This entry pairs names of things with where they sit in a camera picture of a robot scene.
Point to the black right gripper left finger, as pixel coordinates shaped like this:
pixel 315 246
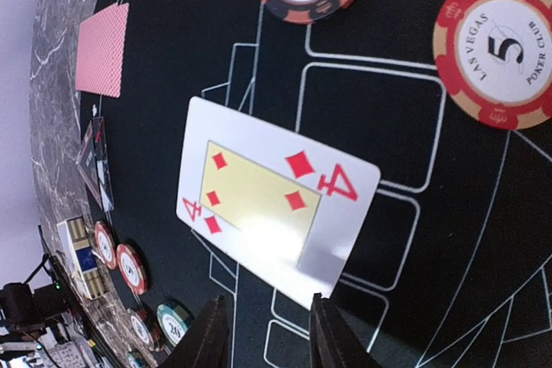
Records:
pixel 206 343

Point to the red chip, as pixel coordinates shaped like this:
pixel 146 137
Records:
pixel 494 58
pixel 105 244
pixel 131 268

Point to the four of diamonds card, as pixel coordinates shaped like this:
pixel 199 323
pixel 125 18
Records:
pixel 287 208

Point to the brown chip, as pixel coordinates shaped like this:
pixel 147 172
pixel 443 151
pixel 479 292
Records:
pixel 146 328

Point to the round black poker mat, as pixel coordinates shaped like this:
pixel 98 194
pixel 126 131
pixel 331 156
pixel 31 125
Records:
pixel 452 267

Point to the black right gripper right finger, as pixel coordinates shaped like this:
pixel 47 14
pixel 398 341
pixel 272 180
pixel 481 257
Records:
pixel 332 341

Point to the green poker chip stack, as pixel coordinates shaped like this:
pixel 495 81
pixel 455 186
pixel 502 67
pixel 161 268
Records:
pixel 136 360

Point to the red card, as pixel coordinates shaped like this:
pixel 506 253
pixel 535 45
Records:
pixel 101 41

